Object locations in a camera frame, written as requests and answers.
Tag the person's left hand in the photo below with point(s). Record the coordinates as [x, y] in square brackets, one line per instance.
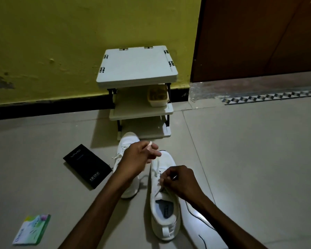
[134, 158]

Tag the white three-tier plastic rack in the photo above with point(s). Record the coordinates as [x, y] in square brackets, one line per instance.
[137, 66]

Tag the green and white box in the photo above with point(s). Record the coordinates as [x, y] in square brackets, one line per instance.
[32, 229]

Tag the person's right fingers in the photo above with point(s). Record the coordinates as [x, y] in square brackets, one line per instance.
[168, 178]

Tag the person's right hand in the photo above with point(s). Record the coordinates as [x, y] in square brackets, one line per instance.
[184, 181]

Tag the person's left fingers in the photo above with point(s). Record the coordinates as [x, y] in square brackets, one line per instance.
[152, 152]

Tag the white shoelace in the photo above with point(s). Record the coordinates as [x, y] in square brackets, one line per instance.
[156, 167]

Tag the person's right forearm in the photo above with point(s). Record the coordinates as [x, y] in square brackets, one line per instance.
[223, 223]

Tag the black phone box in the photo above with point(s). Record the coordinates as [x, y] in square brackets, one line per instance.
[86, 165]

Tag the yellowish plastic container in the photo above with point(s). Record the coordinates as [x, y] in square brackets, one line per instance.
[158, 97]

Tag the person's left forearm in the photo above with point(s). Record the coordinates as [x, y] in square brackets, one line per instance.
[101, 210]

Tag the white sneaker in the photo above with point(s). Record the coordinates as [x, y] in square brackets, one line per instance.
[131, 189]
[165, 217]

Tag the brown wooden door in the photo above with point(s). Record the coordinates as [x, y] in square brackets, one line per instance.
[256, 36]

